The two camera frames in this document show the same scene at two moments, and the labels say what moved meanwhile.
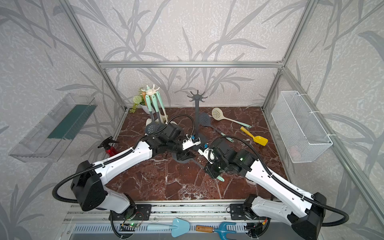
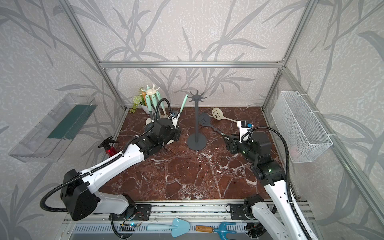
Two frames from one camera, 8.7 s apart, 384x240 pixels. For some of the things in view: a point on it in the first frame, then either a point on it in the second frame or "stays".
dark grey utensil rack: x=197 y=98 stays
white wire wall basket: x=303 y=134 stays
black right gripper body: x=213 y=169 -> x=244 y=149
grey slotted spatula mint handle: x=220 y=178 -> x=183 y=103
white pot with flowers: x=138 y=99 stays
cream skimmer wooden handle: x=144 y=93 stays
